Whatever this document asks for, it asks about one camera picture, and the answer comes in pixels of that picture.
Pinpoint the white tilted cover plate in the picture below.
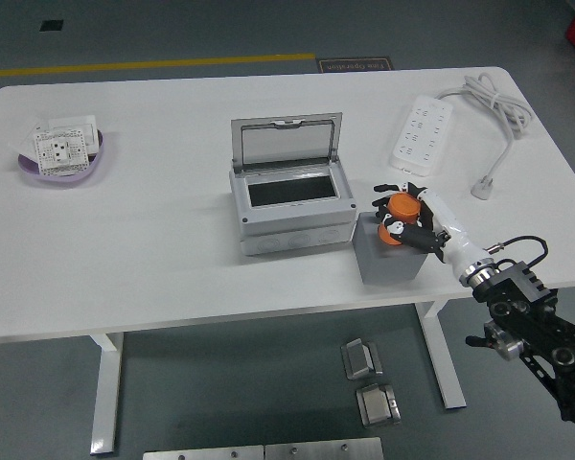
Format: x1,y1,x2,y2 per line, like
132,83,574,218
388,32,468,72
10,119,50,159

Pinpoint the white power cord with plug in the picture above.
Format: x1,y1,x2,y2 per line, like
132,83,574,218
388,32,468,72
433,72,536,200

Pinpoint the orange cylinder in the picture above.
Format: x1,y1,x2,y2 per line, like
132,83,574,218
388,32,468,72
378,191,423,248

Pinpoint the white table leg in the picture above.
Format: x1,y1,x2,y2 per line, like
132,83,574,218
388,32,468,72
414,301,468,410
88,331,127,456

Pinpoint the grey cube with round hole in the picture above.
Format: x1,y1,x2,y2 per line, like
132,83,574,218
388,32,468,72
354,210,428,288

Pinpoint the white power strip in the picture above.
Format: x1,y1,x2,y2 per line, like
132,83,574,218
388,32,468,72
388,94,454,176

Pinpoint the metal floor bracket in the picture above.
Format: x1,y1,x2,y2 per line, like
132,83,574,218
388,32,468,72
355,381,404,429
340,337,385,381

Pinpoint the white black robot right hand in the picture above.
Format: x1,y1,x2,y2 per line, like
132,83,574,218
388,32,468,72
371,180,491,288

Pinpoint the grey metal base plate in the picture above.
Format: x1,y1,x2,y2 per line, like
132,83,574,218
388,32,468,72
264,436,385,460
142,444,266,460

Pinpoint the grey electrical enclosure box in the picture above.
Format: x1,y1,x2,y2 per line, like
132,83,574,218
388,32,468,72
228,160,357,258

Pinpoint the white blank switch plate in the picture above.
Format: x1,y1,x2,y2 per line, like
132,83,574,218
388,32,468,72
47,114,102,154

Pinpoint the white wall socket panel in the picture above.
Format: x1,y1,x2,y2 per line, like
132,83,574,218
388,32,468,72
32,128,90,176

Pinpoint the dark floor sign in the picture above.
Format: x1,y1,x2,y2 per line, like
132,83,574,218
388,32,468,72
315,57,395,75

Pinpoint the purple shallow bowl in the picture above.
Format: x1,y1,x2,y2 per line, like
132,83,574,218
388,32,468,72
17,127,108,186

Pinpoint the transparent hinged box lid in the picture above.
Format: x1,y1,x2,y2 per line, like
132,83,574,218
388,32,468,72
230,112,343,174

